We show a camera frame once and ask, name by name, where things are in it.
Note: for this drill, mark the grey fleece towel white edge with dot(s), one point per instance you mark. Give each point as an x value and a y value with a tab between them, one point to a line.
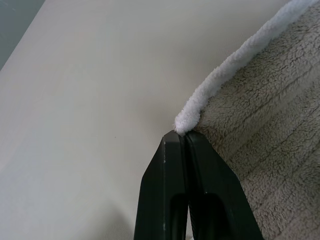
270	120

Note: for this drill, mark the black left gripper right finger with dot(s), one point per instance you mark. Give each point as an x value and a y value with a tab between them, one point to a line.
215	190

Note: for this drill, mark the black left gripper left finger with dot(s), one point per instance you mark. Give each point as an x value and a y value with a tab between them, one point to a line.
160	185

